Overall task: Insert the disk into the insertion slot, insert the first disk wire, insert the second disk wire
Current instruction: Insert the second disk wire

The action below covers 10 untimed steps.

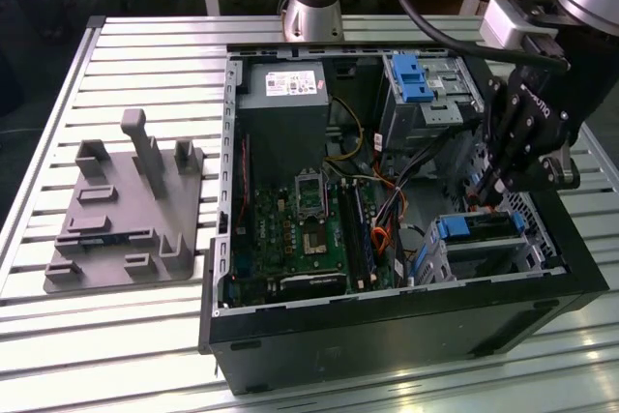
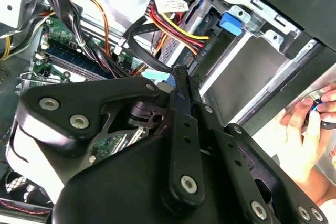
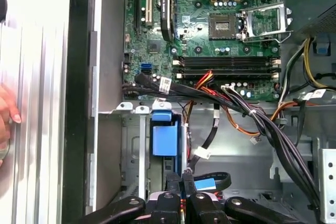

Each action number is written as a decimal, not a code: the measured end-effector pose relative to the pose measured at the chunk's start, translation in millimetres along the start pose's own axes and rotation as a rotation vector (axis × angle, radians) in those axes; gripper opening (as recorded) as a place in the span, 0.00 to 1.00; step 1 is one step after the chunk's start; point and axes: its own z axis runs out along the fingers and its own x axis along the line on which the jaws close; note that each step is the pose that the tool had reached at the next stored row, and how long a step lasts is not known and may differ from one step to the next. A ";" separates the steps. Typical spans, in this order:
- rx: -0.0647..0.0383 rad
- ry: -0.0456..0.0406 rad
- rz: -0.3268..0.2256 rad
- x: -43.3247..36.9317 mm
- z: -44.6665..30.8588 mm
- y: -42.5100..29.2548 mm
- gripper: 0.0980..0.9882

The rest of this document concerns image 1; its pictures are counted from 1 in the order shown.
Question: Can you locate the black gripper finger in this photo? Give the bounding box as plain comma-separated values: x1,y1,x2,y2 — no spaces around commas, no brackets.
477,74,544,215
505,148,582,193

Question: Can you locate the red orange yellow power wire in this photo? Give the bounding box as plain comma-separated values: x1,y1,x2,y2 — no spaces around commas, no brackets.
370,174,486,259

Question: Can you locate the hard disk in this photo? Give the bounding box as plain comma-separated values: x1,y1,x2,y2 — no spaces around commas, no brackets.
434,211,527,244

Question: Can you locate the metal disk bay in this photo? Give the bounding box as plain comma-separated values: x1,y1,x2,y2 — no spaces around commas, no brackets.
415,209,567,286

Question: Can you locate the metal optical drive bay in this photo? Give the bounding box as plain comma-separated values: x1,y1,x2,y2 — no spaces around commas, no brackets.
379,52,489,153

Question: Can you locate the blue drive bay latch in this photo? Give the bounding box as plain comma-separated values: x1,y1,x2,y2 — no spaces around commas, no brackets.
392,53,435,103

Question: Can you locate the grey round plastic part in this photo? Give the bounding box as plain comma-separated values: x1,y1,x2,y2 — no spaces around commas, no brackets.
398,223,430,264

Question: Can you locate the metal socket cover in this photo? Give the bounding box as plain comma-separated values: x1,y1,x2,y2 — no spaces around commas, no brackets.
293,166,329,224

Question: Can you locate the CPU socket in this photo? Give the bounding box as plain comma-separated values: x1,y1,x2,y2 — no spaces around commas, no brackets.
300,227,329,258

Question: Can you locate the grey power supply unit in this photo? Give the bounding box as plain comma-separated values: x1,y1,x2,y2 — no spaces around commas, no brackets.
235,61,334,177

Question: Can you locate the black PC case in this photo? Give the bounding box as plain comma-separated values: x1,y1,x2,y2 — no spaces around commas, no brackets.
197,40,610,398

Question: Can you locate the black graphics card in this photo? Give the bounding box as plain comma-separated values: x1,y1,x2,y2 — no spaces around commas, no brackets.
278,269,349,297

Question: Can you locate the green motherboard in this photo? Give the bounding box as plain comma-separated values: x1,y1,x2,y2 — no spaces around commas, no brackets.
230,161,388,299

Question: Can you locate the grey parts rack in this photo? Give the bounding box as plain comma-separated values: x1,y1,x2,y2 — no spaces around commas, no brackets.
43,107,208,296

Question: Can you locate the RAM stick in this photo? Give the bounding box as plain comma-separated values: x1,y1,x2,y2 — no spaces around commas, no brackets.
79,233,131,248

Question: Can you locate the black cable bundle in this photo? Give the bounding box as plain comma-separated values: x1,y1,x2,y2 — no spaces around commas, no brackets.
374,122,485,240

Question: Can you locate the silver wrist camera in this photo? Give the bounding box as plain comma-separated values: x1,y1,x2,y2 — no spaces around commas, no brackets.
481,0,533,50

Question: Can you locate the orange black wire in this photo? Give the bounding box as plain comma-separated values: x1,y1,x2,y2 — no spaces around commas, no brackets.
386,174,411,223

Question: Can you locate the white grey thin wire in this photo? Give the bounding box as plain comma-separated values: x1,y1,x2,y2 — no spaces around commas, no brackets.
326,171,401,188

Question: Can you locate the yellow black wire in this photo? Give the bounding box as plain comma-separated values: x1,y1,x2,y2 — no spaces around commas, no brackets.
323,95,367,162

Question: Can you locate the thin red wire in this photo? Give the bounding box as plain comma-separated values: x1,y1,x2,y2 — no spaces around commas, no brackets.
240,133,252,221

